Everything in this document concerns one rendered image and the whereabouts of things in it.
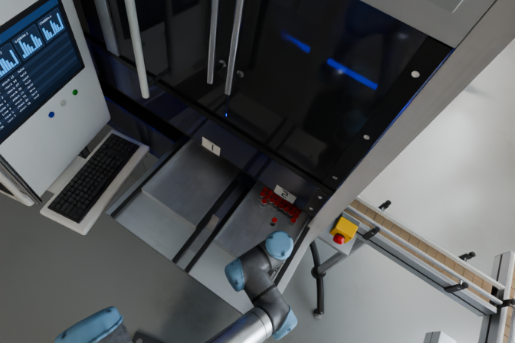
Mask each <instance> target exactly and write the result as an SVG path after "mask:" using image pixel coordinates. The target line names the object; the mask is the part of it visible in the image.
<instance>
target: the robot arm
mask: <svg viewBox="0 0 515 343"><path fill-rule="evenodd" d="M293 247H294V243H293V240H292V238H291V236H290V235H289V234H288V233H286V232H284V231H282V230H276V231H274V232H272V233H271V234H269V235H268V236H267V238H266V239H265V240H263V241H262V242H260V243H259V244H257V245H256V246H255V247H253V248H251V249H250V250H249V251H247V252H246V253H244V254H242V255H240V256H238V257H236V259H235V260H233V261H232V262H230V263H229V264H228V265H227V266H226V267H225V275H226V277H227V279H228V281H229V283H230V284H231V286H232V287H233V289H234V290H235V291H237V292H240V291H241V290H244V291H245V292H246V294H247V295H248V298H249V299H250V300H251V302H252V304H253V306H254V308H252V309H250V310H249V311H248V312H246V313H245V314H243V315H242V316H241V317H239V318H238V319H236V320H235V321H234V322H232V323H231V324H230V325H228V326H227V327H225V328H224V329H222V330H221V331H220V332H219V333H217V334H216V335H214V336H213V337H211V338H210V339H209V340H207V341H206V342H205V343H263V342H264V341H265V340H266V339H267V338H269V337H270V336H272V337H273V338H274V339H275V340H278V339H280V338H282V337H284V336H285V335H286V334H287V333H288V332H290V331H291V330H292V329H293V328H294V327H295V326H296V325H297V318H296V317H295V315H294V313H293V312H292V310H291V307H290V306H289V305H288V304H287V302H286V301H285V299H284V297H283V296H282V295H281V293H280V291H279V290H278V288H277V287H276V286H275V284H274V282H273V280H272V279H271V276H272V274H273V272H274V271H275V272H277V270H278V268H279V267H280V265H281V264H284V263H285V262H284V261H285V260H286V258H288V257H289V255H290V254H291V252H292V250H293ZM54 343H133V342H132V339H131V337H130V335H129V332H128V331H127V329H126V326H125V324H124V322H123V317H122V315H121V314H120V313H119V311H118V309H117V308H116V307H114V306H111V307H107V308H105V309H102V310H100V311H99V312H96V313H94V314H92V315H90V316H88V317H86V318H85V319H83V320H81V321H79V322H78V323H76V324H74V325H72V326H71V327H70V328H68V329H66V330H64V331H63V332H62V333H60V334H59V335H58V336H57V337H56V338H55V340H54Z"/></svg>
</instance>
